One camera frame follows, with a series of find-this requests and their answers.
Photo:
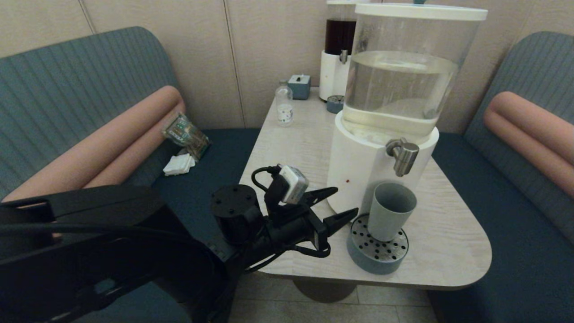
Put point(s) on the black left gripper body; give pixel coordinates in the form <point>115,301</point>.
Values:
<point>296,224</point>

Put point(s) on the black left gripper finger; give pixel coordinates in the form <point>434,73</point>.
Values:
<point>336,220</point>
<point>318,196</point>

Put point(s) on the grey-blue plastic cup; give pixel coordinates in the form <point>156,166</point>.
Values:
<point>390,211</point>

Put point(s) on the metal water dispenser tap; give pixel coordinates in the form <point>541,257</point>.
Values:
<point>403,156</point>

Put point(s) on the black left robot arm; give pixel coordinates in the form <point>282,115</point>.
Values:
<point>112,251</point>

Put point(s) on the large round perforated drip tray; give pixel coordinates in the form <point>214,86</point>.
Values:
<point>374,258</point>

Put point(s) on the small clear plastic bottle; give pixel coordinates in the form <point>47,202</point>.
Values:
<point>284,110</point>

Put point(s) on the small round blue drip tray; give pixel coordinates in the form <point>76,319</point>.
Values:
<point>335,104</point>

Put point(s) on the clear water dispenser white base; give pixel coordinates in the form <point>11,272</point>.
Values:
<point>385,112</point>

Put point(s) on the small blue square box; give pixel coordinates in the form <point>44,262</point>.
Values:
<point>299,87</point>

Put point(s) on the dark drink dispenser white base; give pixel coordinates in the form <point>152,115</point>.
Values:
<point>334,67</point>

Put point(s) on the white paper napkins stack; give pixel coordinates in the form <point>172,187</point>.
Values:
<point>178,165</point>

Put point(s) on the crinkled snack bag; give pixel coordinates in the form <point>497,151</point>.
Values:
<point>186,134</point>

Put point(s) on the blue ribbed bench sofa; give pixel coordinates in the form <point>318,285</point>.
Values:
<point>515,224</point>
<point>67,80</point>

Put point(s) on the pink bolster cushion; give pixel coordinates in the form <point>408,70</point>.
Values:
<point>98,152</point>
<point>529,130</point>

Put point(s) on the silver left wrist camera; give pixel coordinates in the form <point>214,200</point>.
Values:
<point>293,184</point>

